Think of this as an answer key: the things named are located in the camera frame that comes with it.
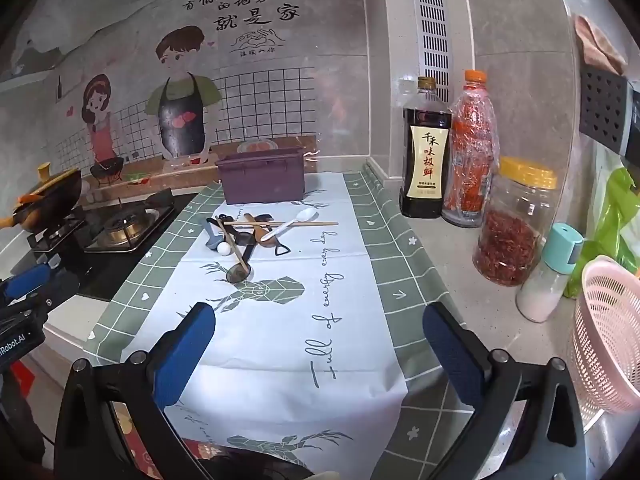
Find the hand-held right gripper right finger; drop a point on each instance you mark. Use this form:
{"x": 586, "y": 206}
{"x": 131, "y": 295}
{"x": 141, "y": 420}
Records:
{"x": 452, "y": 355}

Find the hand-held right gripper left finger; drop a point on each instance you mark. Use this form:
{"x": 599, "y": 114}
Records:
{"x": 182, "y": 355}

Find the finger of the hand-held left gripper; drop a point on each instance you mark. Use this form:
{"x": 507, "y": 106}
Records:
{"x": 65, "y": 285}
{"x": 27, "y": 280}

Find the white ball-ended metal stirrer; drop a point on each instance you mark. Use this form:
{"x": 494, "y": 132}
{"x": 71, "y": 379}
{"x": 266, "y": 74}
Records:
{"x": 223, "y": 249}

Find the wooden chopstick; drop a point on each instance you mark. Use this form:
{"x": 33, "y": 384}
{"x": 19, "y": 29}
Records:
{"x": 310, "y": 223}
{"x": 235, "y": 245}

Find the small steel spatula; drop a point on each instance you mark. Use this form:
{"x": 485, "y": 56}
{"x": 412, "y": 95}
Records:
{"x": 281, "y": 249}

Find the wooden spoon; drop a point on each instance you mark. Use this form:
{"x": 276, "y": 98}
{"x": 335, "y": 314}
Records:
{"x": 257, "y": 227}

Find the white plastic soup spoon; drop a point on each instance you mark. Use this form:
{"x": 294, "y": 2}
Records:
{"x": 299, "y": 216}

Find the purple plastic utensil holder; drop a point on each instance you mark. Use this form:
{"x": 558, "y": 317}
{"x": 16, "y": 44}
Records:
{"x": 260, "y": 180}

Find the black wok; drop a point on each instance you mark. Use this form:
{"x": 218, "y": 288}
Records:
{"x": 50, "y": 200}

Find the black gas stove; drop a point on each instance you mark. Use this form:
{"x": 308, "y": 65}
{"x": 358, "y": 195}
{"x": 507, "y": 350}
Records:
{"x": 125, "y": 225}

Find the teal-capped salt shaker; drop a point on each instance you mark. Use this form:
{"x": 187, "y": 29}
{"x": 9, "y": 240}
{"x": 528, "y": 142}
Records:
{"x": 542, "y": 290}

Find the green white printed table mat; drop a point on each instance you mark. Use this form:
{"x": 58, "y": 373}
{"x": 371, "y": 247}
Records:
{"x": 300, "y": 335}

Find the yellow-lidded chili jar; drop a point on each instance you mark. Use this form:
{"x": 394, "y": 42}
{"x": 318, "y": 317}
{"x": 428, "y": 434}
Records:
{"x": 510, "y": 240}

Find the pink plastic basket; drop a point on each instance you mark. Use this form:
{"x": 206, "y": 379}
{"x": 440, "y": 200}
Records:
{"x": 607, "y": 340}

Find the orange-capped plastic bottle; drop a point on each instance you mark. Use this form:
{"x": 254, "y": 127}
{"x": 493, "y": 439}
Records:
{"x": 470, "y": 160}

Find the dark soy sauce bottle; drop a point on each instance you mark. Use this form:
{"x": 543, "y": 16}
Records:
{"x": 425, "y": 160}

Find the green plastic bag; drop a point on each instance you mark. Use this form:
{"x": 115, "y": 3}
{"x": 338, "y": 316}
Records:
{"x": 617, "y": 210}

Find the white vent grille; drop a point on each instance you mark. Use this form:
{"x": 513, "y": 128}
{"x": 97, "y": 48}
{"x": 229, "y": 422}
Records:
{"x": 432, "y": 45}

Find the pink cloth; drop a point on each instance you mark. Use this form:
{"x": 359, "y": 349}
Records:
{"x": 597, "y": 45}

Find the black perforated wall rack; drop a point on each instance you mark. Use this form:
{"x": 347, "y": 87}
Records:
{"x": 605, "y": 110}

